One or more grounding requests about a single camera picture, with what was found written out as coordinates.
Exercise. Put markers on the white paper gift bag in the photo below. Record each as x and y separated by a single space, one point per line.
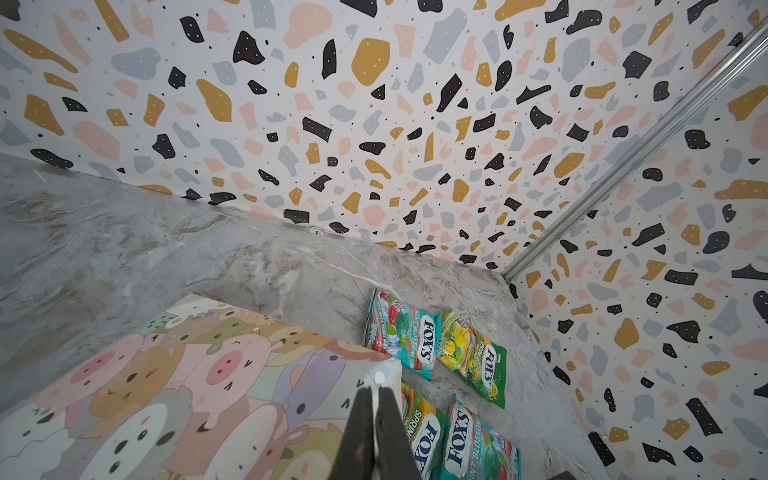
204 390

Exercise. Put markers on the right corner aluminium post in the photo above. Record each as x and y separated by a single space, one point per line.
696 100

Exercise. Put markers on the red green Fox's candy bag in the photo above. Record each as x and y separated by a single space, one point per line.
403 331

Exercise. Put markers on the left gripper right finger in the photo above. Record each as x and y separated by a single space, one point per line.
395 458

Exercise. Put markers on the green white snack packet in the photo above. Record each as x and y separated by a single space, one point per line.
473 450

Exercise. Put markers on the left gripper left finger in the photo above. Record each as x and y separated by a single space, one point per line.
355 457

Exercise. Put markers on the yellow green Fox's candy bag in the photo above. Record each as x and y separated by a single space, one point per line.
471 355

